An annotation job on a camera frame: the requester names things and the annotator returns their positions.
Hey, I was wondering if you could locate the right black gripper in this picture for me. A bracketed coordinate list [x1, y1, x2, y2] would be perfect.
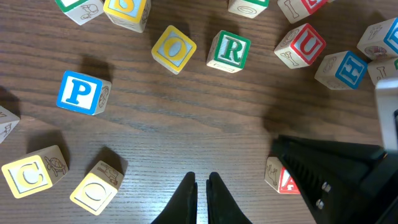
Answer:
[271, 135, 397, 224]

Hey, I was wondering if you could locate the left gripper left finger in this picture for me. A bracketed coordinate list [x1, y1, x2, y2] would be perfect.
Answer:
[151, 172, 198, 224]

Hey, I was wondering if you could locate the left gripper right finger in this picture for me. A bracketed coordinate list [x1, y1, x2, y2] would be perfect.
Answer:
[206, 172, 252, 224]

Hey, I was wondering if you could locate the red A block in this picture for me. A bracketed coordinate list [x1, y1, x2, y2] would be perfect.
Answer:
[264, 157, 300, 195]

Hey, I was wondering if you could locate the yellow block lower right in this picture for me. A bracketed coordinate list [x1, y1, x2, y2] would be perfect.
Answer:
[70, 161, 124, 215]

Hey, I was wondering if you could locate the blue H block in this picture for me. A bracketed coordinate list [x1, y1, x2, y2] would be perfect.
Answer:
[314, 51, 368, 90]

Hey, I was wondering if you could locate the green N block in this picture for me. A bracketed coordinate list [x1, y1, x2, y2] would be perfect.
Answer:
[368, 58, 397, 85]

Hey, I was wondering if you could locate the red U block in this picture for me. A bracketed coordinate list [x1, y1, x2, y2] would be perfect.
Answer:
[274, 23, 326, 69]

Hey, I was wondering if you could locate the blue D block middle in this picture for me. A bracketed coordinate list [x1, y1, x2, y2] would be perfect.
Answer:
[357, 17, 397, 60]

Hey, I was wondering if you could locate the yellow block lower middle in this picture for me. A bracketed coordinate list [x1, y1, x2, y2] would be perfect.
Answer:
[1, 145, 68, 198]

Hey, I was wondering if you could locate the green R block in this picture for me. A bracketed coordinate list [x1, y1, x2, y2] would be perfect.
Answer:
[206, 30, 251, 73]

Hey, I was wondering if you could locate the blue P block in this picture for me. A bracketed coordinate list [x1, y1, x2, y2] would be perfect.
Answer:
[57, 70, 112, 115]

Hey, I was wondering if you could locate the yellow block centre left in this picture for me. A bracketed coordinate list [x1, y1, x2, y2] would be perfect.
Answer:
[151, 25, 197, 75]

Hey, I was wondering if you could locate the red E block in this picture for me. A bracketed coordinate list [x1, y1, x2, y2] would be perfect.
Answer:
[277, 0, 328, 24]

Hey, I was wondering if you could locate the green Z block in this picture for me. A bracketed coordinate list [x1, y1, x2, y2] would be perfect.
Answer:
[228, 0, 269, 19]

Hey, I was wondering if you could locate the yellow block lower left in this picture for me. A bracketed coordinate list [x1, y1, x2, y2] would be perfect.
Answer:
[0, 106, 20, 143]

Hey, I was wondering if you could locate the yellow block beside L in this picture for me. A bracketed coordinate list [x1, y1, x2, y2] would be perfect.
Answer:
[103, 0, 151, 33]

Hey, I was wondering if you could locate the green L block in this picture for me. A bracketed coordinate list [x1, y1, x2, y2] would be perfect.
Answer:
[55, 0, 104, 26]

